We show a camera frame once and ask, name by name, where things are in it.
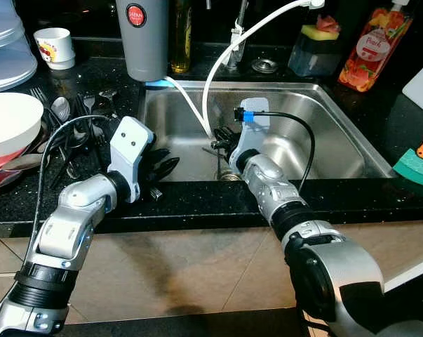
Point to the peach dish soap pump bottle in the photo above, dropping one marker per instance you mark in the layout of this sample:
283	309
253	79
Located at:
372	53

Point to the white bowl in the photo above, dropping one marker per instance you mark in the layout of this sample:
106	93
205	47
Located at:
11	123

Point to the green sponge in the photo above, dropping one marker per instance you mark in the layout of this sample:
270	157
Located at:
414	172

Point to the stainless steel sink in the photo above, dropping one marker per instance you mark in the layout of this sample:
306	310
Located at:
323	133

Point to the yellow pink sponge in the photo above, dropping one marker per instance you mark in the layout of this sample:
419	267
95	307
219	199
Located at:
320	29

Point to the chrome sink faucet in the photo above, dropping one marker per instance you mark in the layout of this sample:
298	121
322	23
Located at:
236	35

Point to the stacked translucent plastic containers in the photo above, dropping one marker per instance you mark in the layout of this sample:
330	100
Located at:
8	63

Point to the dark clear sponge holder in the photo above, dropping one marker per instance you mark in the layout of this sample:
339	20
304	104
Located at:
313	60

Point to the yellow oil bottle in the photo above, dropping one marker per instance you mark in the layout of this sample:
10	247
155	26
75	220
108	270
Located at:
181	42

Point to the pink plate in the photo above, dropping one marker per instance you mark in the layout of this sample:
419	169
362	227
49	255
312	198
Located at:
1	174

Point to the beige cabinet door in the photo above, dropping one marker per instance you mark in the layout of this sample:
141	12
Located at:
162	274
400	246

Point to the white printed mug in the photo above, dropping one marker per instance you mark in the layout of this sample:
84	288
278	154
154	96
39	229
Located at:
55	49

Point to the metal spoon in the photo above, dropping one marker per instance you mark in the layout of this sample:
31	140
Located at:
60	109
25	163

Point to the black floor mat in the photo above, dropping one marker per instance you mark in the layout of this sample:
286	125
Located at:
197	328

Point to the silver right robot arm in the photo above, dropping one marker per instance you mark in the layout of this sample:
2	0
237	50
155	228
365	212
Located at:
323	267

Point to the metal fork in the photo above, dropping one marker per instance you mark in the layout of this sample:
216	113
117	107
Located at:
39	95

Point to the grey cylindrical water purifier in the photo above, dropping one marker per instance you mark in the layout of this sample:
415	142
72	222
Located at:
144	49

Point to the round metal counter cap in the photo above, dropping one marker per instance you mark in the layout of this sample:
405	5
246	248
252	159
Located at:
264	65

